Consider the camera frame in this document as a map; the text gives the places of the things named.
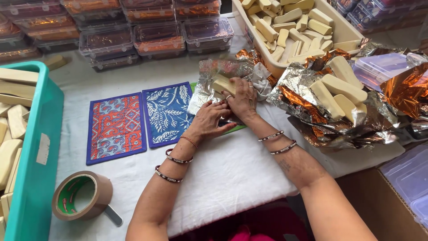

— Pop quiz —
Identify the person's right hand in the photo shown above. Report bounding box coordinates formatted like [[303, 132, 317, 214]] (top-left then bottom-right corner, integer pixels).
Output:
[[222, 77, 259, 123]]

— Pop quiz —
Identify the person's left hand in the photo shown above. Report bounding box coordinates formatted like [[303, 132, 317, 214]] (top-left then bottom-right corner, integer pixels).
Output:
[[187, 100, 237, 144]]

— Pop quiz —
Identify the cream soap bar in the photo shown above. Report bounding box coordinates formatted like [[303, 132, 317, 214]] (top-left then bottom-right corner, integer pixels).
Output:
[[309, 80, 346, 121], [211, 74, 237, 96], [321, 74, 368, 106], [43, 54, 68, 72], [329, 56, 365, 90], [333, 94, 368, 127]]

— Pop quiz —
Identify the silver foil wrapping sheet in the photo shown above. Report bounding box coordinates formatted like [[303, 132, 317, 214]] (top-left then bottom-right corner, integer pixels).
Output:
[[187, 58, 255, 125]]

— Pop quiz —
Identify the grey crumpled cloth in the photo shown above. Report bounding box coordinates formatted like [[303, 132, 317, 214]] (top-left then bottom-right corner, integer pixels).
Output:
[[251, 62, 273, 102]]

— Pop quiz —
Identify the green cutting mat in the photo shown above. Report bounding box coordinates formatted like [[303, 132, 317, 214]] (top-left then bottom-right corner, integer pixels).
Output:
[[190, 82, 248, 135]]

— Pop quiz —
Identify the dark studded bangle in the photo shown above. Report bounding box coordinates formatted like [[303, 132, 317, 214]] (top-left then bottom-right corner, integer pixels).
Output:
[[165, 148, 194, 165], [258, 130, 285, 142], [270, 139, 298, 156], [154, 165, 184, 184]]

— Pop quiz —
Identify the pile of silver copper foil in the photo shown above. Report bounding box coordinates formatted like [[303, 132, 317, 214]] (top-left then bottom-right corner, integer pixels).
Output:
[[235, 38, 428, 150]]

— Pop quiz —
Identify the pile of soap bars in tray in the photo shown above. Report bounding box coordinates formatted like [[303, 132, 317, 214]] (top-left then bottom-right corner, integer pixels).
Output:
[[241, 0, 335, 65]]

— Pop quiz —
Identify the white table cloth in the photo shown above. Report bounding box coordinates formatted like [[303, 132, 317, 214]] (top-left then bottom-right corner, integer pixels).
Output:
[[48, 13, 406, 241]]

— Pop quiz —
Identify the blue white leaf quilted mat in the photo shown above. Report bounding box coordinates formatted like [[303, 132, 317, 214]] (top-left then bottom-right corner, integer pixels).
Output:
[[142, 81, 196, 149]]

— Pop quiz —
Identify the beige plastic tray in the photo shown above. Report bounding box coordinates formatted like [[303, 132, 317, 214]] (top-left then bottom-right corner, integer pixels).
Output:
[[231, 0, 366, 79]]

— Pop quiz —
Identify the orange blue patterned quilted mat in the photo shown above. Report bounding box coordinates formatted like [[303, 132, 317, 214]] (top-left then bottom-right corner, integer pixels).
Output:
[[86, 92, 148, 166]]

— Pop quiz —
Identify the clear plastic box lid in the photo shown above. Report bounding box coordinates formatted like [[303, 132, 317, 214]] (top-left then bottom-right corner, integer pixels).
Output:
[[352, 52, 412, 93]]

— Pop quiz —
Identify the person's pink clothing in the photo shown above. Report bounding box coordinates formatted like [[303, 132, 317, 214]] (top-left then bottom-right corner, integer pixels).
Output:
[[169, 200, 310, 241]]

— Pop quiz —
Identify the stack of clear filled boxes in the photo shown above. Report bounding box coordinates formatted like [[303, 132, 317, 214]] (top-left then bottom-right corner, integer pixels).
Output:
[[0, 0, 235, 73]]

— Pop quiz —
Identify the stack of clear purple boxes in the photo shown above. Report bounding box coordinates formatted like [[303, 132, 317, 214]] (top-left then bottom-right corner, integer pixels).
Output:
[[335, 0, 428, 35]]

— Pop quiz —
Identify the brown packing tape roll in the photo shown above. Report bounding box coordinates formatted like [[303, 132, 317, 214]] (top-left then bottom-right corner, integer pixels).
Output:
[[51, 171, 114, 222]]

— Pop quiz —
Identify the cardboard carton of plastic boxes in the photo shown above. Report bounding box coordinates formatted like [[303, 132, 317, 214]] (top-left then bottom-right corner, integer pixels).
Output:
[[335, 144, 428, 241]]

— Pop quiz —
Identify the teal plastic crate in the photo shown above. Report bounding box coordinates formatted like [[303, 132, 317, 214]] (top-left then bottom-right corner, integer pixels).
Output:
[[0, 60, 65, 241]]

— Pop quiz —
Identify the heap of soap bars in crate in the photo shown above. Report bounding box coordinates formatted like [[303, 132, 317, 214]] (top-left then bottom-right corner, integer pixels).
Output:
[[0, 68, 39, 241]]

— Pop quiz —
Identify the orange thread bracelet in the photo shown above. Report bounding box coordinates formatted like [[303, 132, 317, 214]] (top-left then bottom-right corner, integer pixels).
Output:
[[180, 135, 199, 149]]

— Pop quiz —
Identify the grey tool handle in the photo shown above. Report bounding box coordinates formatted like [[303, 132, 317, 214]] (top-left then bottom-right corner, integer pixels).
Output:
[[104, 204, 124, 227]]

